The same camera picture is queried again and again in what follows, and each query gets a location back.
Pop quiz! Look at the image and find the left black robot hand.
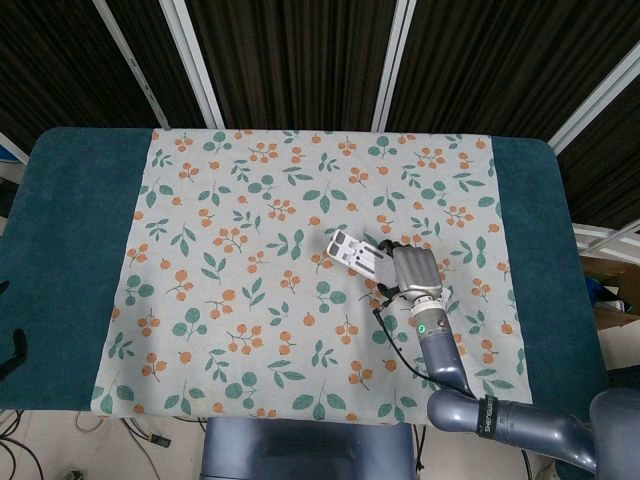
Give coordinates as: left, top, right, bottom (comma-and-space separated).
0, 279, 28, 387

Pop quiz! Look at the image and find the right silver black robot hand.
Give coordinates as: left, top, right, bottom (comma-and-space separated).
376, 239, 447, 304

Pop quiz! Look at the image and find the white folding laptop stand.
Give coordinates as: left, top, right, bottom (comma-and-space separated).
322, 229, 397, 282

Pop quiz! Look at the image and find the teal fabric table cover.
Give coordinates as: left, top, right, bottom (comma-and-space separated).
0, 126, 609, 427

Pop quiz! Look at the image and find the floral orange green tablecloth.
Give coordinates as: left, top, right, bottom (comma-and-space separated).
89, 128, 534, 434

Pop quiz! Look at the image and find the blue white board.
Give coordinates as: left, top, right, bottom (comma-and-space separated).
0, 131, 30, 165

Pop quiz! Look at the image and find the brown cardboard box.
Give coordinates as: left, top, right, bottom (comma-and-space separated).
581, 254, 640, 327

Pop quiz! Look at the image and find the blue-grey robot torso base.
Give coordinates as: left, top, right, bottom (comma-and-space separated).
199, 416, 419, 480

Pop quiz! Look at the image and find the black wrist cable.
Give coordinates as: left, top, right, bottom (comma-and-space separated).
373, 298, 477, 400

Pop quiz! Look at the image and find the floor cable bundle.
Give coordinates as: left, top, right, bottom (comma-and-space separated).
0, 408, 36, 480

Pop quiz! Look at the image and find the white metal frame rail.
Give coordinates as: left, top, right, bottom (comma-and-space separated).
572, 222, 640, 259

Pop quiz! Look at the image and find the white metal frame post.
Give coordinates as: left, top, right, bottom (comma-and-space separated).
92, 0, 174, 130
159, 0, 226, 129
546, 48, 640, 153
371, 0, 419, 132

